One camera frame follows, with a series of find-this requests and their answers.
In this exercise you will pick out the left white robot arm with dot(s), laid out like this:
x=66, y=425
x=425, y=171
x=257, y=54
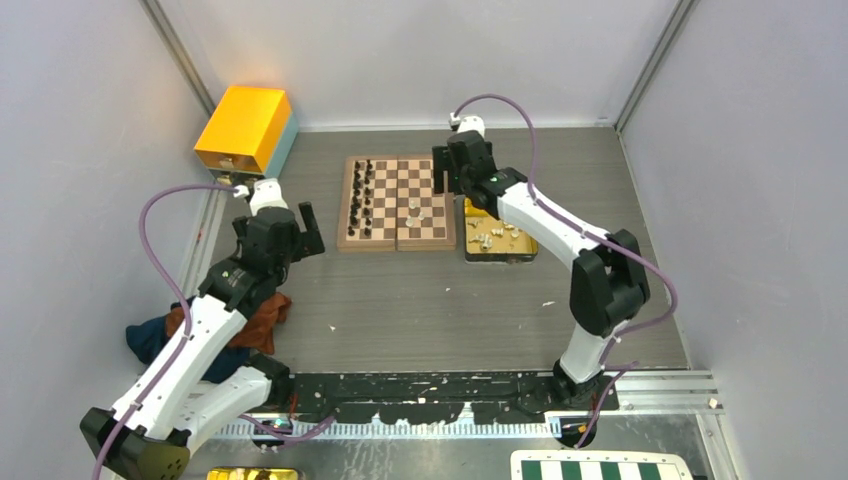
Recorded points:
x=152, y=430

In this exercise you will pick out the orange cloth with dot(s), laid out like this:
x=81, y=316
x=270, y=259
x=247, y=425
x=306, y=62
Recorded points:
x=258, y=334

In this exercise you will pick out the gold tin front edge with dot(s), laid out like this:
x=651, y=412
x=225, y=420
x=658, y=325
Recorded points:
x=253, y=473

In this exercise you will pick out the dark blue cloth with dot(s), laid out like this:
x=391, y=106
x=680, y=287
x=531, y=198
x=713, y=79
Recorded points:
x=146, y=341

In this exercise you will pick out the wooden chess board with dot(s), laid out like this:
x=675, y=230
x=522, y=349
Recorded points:
x=375, y=205

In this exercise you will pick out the green white checkered board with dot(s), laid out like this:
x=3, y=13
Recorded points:
x=596, y=464

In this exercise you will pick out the gold tin tray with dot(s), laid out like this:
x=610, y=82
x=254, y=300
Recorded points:
x=489, y=240

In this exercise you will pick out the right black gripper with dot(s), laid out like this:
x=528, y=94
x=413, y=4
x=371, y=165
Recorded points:
x=441, y=156

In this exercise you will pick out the yellow teal drawer box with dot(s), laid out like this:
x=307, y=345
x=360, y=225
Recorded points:
x=249, y=136

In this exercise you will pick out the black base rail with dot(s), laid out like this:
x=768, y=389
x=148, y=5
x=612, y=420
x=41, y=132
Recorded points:
x=424, y=398

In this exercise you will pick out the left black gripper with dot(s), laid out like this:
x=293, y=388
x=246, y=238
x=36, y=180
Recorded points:
x=310, y=243

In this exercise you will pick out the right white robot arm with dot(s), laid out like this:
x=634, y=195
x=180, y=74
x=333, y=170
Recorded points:
x=608, y=284

